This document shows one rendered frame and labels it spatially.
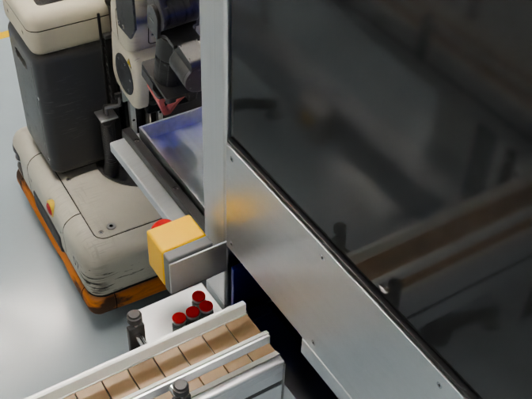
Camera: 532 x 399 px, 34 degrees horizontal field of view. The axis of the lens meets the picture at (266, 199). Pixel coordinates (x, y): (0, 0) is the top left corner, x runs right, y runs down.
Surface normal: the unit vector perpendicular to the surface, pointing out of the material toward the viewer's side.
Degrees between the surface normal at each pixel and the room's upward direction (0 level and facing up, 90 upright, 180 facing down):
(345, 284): 90
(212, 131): 90
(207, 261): 90
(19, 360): 0
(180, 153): 0
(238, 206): 90
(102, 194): 0
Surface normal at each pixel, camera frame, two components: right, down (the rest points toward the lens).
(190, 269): 0.53, 0.58
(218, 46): -0.85, 0.33
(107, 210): 0.03, -0.74
